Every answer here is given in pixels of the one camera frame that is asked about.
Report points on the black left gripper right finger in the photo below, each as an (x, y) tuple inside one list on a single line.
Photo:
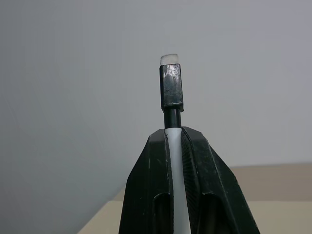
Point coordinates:
[(214, 190)]

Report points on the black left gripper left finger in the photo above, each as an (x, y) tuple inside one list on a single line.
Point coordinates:
[(146, 185)]

